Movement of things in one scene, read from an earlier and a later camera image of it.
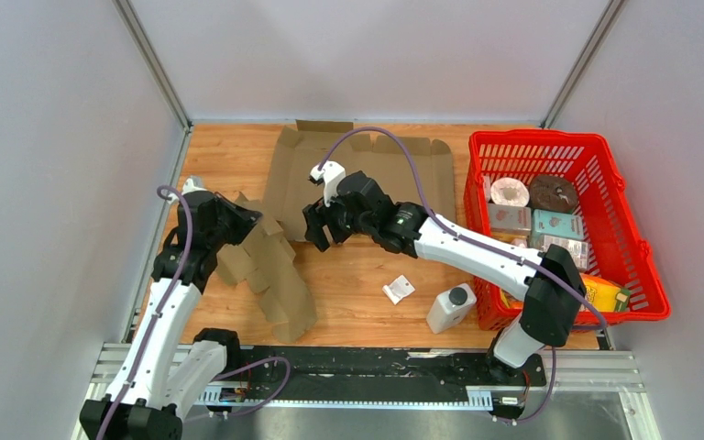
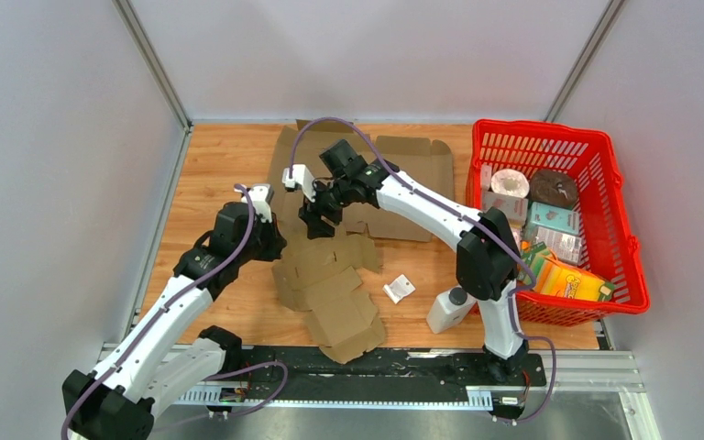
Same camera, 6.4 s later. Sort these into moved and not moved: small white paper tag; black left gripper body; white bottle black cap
Moved: black left gripper body
Not moved: white bottle black cap; small white paper tag
